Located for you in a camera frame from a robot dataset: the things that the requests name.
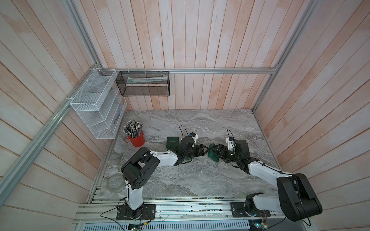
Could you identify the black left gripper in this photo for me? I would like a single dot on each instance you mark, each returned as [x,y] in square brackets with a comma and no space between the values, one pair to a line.
[200,152]

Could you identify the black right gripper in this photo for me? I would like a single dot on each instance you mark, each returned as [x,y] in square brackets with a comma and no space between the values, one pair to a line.
[223,153]

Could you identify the small green box base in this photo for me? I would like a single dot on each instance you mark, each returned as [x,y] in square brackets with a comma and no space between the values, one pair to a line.
[213,152]

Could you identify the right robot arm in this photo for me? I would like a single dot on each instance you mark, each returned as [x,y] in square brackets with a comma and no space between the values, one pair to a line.
[295,197]

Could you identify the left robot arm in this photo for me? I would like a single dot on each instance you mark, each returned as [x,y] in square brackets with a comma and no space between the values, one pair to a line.
[140,167]

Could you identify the large green jewelry box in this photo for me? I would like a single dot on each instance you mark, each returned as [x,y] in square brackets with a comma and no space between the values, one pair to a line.
[172,142]

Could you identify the red metal pencil cup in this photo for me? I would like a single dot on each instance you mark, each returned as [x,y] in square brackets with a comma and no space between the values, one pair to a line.
[136,142]

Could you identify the clear tape roll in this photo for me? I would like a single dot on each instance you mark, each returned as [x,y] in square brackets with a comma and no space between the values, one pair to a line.
[116,183]

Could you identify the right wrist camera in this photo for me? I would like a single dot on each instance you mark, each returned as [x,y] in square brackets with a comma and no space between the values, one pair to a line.
[230,143]

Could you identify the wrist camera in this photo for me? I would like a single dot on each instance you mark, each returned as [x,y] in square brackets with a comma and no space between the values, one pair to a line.
[193,135]
[230,143]

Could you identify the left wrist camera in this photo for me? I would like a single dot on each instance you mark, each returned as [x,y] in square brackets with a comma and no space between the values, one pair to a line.
[193,135]

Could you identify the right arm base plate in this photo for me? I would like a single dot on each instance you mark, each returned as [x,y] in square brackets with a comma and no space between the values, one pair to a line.
[242,209]

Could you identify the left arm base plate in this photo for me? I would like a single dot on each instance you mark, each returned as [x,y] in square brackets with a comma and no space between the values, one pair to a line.
[145,211]

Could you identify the black wire mesh basket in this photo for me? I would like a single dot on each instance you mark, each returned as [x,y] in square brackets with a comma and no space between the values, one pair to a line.
[144,83]

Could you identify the aluminium frame rail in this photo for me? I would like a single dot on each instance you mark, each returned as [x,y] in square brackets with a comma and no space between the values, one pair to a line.
[223,70]

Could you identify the white wire mesh shelf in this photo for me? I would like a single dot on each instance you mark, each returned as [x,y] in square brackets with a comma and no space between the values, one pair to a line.
[100,107]

